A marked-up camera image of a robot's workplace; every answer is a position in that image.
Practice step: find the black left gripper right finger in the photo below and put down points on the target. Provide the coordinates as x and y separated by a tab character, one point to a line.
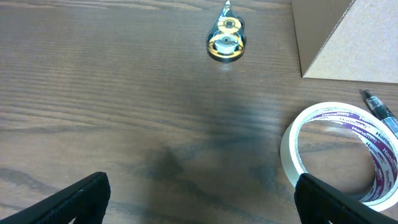
320	203

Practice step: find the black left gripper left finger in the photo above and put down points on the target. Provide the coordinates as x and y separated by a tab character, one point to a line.
84	202

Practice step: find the black pen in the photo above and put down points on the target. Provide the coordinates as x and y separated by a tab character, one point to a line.
380	111

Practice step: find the yellow black correction tape dispenser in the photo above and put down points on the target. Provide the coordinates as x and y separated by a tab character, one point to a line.
226	40

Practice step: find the white masking tape roll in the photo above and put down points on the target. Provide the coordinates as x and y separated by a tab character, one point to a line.
377	137

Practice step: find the brown cardboard box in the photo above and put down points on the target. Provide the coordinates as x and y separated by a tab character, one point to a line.
352	40

